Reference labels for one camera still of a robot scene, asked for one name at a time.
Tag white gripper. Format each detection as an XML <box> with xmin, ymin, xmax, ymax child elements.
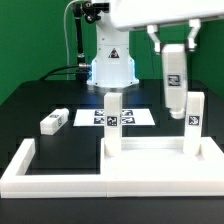
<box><xmin>109</xmin><ymin>0</ymin><xmax>224</xmax><ymax>54</ymax></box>

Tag white desk top tray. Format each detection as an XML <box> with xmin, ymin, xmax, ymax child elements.
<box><xmin>100</xmin><ymin>136</ymin><xmax>224</xmax><ymax>175</ymax></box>

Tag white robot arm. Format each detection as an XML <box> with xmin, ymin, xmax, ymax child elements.
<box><xmin>86</xmin><ymin>0</ymin><xmax>224</xmax><ymax>107</ymax></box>

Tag fiducial marker base sheet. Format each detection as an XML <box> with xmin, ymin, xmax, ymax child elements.
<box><xmin>74</xmin><ymin>108</ymin><xmax>155</xmax><ymax>126</ymax></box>

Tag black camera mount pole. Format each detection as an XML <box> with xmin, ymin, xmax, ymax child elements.
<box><xmin>72</xmin><ymin>1</ymin><xmax>109</xmax><ymax>64</ymax></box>

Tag grey cable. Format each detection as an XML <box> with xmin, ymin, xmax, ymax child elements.
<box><xmin>63</xmin><ymin>0</ymin><xmax>81</xmax><ymax>67</ymax></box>

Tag black cables on table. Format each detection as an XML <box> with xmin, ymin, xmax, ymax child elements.
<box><xmin>39</xmin><ymin>64</ymin><xmax>92</xmax><ymax>82</ymax></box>

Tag white U-shaped obstacle frame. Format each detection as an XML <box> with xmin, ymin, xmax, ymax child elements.
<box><xmin>0</xmin><ymin>136</ymin><xmax>224</xmax><ymax>200</ymax></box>

